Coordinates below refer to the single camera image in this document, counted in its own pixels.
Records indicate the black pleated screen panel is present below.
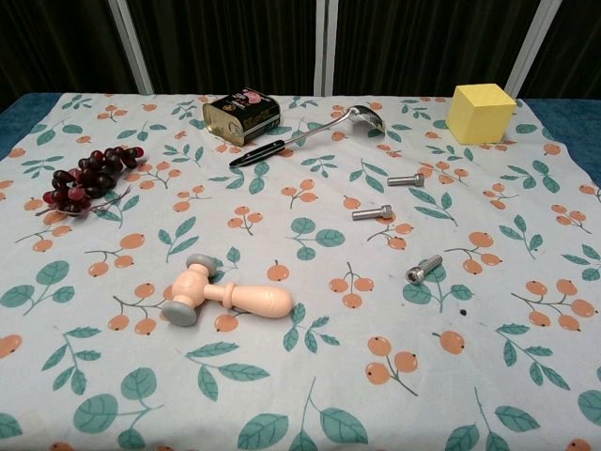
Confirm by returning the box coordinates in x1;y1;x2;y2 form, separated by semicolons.
126;0;325;95
331;0;541;99
516;0;601;101
0;0;142;95

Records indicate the floral white tablecloth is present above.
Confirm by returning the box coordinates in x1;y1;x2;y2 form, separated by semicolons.
0;92;601;451

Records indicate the grey metal screen post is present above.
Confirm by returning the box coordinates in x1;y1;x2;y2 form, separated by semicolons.
107;0;157;95
312;0;340;96
503;0;561;101

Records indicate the dark red grape bunch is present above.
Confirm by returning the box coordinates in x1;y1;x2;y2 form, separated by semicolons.
36;146;146;218

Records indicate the steel ladle black handle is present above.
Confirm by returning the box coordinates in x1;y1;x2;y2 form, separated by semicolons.
228;104;387;168

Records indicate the beige toy hammer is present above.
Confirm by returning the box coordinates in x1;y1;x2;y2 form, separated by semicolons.
162;253;293;328

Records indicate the black gold tin can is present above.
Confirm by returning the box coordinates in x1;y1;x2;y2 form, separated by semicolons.
202;86;282;148

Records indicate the yellow cube block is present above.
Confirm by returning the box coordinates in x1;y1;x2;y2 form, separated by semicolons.
445;83;517;144

